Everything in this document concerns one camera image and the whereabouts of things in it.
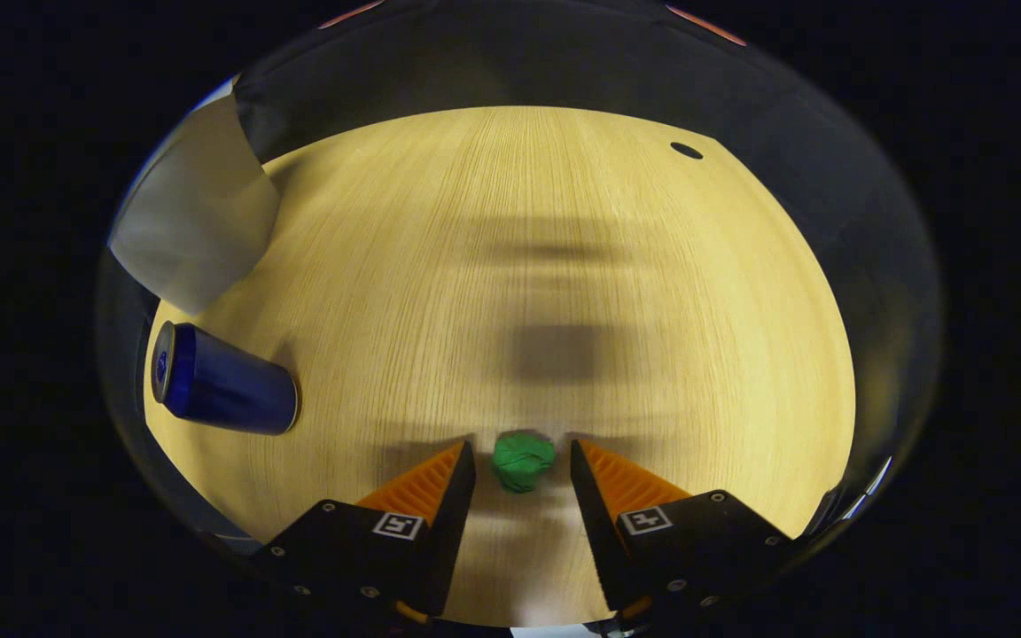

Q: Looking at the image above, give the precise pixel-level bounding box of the green paper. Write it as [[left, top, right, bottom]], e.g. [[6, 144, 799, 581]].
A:
[[490, 431, 557, 494]]

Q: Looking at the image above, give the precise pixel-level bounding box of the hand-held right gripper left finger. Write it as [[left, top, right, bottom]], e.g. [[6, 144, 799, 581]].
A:
[[253, 440, 478, 621]]

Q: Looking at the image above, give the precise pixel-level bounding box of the white desktop garbage bin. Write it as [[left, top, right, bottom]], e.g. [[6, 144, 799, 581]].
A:
[[108, 93, 282, 315]]

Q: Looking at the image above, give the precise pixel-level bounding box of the wooden desktop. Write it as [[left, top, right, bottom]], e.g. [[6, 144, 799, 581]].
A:
[[143, 106, 857, 628]]

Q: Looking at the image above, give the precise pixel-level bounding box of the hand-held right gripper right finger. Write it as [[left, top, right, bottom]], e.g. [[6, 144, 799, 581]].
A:
[[570, 438, 795, 621]]

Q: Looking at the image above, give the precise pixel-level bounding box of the blue pop can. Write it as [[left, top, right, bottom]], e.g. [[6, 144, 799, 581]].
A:
[[151, 321, 300, 436]]

